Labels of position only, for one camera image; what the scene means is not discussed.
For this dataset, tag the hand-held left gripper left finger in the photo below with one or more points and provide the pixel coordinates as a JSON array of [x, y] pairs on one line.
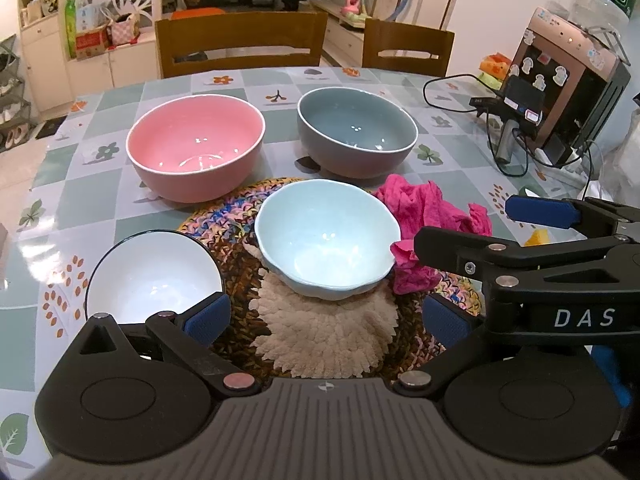
[[210, 317]]

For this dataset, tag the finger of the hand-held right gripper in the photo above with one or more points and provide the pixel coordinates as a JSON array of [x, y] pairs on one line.
[[450, 250], [542, 211]]

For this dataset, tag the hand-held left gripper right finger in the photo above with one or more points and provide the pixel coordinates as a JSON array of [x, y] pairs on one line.
[[445, 320]]

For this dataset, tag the pink cloth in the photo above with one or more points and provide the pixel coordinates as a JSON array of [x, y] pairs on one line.
[[425, 205]]

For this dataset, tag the white bowl with black rim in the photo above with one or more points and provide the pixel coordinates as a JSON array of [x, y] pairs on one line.
[[150, 280]]

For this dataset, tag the light blue bowl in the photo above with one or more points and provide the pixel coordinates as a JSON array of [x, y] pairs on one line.
[[325, 240]]

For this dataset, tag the grey blue bowl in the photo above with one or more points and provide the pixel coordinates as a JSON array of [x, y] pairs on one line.
[[357, 125]]

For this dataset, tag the pink bowl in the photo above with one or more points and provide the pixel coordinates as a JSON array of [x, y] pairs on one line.
[[195, 140]]

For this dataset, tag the person's right hand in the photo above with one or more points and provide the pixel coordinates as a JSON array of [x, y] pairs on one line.
[[612, 375]]

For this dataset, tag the white plastic bag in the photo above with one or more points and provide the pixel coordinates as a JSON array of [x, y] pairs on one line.
[[625, 155]]

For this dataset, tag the black adapter block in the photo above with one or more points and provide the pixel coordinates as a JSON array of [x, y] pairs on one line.
[[522, 100]]

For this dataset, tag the colourful crocheted round mat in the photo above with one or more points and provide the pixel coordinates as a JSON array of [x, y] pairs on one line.
[[320, 350]]

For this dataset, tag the black plug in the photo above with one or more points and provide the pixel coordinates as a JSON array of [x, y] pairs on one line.
[[484, 103]]

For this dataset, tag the rose gold water dispenser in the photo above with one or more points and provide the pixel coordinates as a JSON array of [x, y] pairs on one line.
[[575, 90]]

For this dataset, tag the orange green toy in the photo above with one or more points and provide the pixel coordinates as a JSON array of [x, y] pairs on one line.
[[495, 67]]

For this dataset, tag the checkered floral tablecloth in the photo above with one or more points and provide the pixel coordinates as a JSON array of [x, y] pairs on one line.
[[65, 170]]

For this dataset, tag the narrow wooden chair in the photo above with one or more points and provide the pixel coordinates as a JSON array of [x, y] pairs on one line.
[[407, 40]]

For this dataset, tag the low white sideboard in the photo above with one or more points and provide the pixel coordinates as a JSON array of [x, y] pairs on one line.
[[340, 40]]

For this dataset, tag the pink toy kettle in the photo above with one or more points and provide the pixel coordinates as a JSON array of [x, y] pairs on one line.
[[351, 6]]

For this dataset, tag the wide wooden chair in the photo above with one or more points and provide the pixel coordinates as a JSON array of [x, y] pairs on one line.
[[240, 35]]

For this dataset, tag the white cabinet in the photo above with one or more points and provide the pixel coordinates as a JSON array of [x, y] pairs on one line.
[[50, 70]]

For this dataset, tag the red cardboard box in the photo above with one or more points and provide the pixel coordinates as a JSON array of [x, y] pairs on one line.
[[91, 43]]

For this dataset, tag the metal shoe rack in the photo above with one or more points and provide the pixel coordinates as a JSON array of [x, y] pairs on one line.
[[11, 95]]

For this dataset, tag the pink checkered bag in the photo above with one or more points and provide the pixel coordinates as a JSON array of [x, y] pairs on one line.
[[124, 31]]

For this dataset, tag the orange cushion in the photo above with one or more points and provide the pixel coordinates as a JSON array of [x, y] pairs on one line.
[[197, 12]]

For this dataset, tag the green packet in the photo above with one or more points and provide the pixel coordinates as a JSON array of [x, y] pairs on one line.
[[71, 25]]

